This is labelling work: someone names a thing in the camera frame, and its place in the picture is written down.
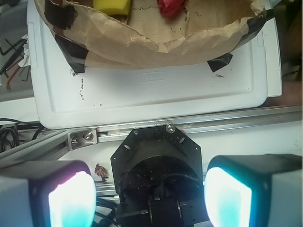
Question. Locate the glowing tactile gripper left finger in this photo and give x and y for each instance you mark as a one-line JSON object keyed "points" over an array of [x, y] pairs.
{"points": [[46, 194]]}

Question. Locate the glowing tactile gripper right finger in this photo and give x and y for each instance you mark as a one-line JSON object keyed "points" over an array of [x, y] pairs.
{"points": [[255, 190]]}

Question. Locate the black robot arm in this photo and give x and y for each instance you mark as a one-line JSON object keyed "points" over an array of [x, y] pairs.
{"points": [[159, 179]]}

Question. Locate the yellow sponge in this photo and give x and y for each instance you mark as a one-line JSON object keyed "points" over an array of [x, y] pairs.
{"points": [[112, 7]]}

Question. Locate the brown paper bag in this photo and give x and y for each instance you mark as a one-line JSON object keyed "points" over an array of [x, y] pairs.
{"points": [[199, 31]]}

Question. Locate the red crumpled paper ball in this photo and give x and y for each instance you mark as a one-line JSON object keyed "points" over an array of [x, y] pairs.
{"points": [[169, 8]]}

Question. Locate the aluminium extrusion rail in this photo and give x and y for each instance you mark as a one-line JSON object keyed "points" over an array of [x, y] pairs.
{"points": [[276, 129]]}

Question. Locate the metal corner bracket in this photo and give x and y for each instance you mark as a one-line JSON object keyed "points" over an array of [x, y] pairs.
{"points": [[81, 138]]}

